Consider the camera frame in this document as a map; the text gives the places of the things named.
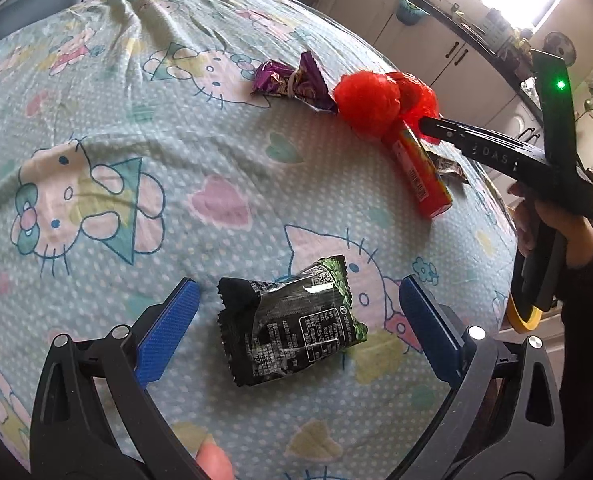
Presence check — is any printed cartoon blanket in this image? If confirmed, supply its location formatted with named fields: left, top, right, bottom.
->
left=0, top=0, right=519, bottom=480

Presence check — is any silver foil wrapper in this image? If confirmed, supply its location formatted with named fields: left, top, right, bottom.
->
left=423, top=147, right=468, bottom=184

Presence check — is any round dark wall trivet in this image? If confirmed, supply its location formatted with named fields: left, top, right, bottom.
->
left=545, top=31, right=577, bottom=61

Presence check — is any person's right hand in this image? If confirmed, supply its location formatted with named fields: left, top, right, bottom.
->
left=509, top=181, right=593, bottom=267

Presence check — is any blue hanging basket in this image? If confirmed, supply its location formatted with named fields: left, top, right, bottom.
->
left=395, top=0, right=429, bottom=26

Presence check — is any black green snack packet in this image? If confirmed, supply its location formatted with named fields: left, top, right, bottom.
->
left=218, top=255, right=368, bottom=387

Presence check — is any purple candy wrapper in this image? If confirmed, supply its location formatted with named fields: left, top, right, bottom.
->
left=250, top=51, right=338, bottom=113

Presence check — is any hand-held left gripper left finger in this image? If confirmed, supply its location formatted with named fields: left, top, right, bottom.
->
left=29, top=277, right=212, bottom=480

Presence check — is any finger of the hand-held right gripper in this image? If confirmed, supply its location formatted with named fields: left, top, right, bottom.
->
left=437, top=116, right=545, bottom=154
left=417, top=118, right=550, bottom=174

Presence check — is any colourful candy tube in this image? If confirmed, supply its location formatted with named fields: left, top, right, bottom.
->
left=391, top=125, right=452, bottom=219

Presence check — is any red mesh bag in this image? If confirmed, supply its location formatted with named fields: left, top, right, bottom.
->
left=332, top=71, right=437, bottom=141

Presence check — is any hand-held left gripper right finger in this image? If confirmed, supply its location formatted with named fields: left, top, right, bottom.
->
left=399, top=275, right=564, bottom=480

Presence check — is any yellow rimmed trash bin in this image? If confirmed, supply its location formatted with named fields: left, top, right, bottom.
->
left=506, top=292, right=544, bottom=333

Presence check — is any person's left hand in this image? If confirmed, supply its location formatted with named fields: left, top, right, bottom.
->
left=196, top=442, right=234, bottom=480

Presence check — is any row of white cabinet doors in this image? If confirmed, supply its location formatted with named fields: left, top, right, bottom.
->
left=313, top=0, right=544, bottom=111

